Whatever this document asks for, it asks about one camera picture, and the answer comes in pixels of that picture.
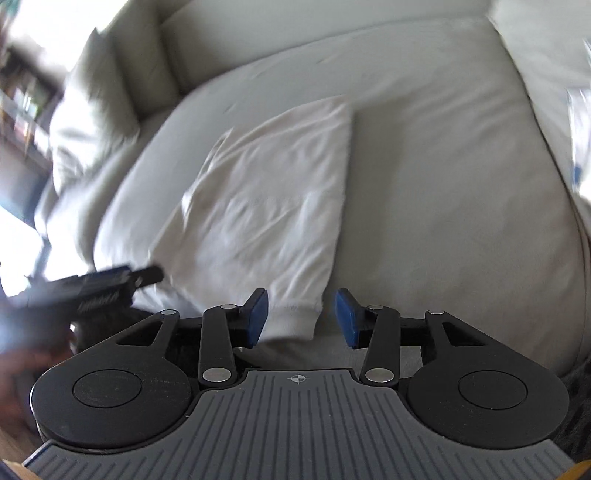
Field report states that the white garment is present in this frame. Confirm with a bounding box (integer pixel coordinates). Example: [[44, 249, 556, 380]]
[[149, 96, 353, 341]]

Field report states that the grey-green sofa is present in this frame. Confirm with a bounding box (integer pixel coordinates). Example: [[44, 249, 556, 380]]
[[35, 1, 590, 374]]

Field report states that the wooden shelf unit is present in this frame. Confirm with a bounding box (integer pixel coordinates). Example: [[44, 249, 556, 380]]
[[0, 0, 66, 167]]

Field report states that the grey sofa cushion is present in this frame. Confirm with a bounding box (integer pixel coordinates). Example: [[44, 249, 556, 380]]
[[50, 1, 180, 194]]

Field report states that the white blue patterned cloth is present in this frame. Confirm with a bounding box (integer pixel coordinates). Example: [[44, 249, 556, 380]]
[[567, 86, 591, 202]]

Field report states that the grey sofa pillow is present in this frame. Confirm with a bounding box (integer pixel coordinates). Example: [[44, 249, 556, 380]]
[[488, 1, 590, 202]]

